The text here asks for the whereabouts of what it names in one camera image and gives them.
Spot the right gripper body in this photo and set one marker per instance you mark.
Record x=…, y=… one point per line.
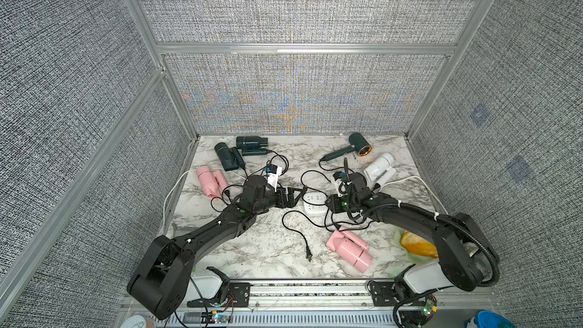
x=340, y=204

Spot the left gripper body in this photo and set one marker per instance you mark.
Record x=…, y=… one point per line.
x=279, y=203

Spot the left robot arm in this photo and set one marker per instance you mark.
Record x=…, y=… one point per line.
x=160, y=282

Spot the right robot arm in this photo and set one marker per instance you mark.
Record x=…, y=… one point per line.
x=465, y=258

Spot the right white power strip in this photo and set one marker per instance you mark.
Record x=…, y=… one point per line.
x=315, y=203

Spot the white folded hair dryer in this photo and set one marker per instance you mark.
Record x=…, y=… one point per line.
x=380, y=171

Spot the green dryer copper nozzle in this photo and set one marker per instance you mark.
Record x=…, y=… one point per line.
x=357, y=144

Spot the pink dryer front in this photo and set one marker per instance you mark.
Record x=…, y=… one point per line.
x=351, y=249

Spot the dark green dryer back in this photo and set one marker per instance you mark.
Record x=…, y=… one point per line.
x=252, y=145

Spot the dark green dryer folded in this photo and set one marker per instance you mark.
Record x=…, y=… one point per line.
x=229, y=157

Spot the pink dryer left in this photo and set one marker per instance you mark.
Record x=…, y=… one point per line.
x=213, y=183

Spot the orange bread slice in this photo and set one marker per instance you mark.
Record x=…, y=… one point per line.
x=417, y=245

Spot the green wavy plate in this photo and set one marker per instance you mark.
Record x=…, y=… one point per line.
x=413, y=258

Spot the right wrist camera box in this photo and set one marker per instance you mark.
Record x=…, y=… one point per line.
x=341, y=182

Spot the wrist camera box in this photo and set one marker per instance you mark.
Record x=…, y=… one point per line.
x=341, y=182
x=273, y=172

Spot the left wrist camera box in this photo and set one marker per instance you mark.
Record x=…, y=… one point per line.
x=273, y=172

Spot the aluminium front rail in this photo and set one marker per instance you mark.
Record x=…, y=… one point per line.
x=304, y=294

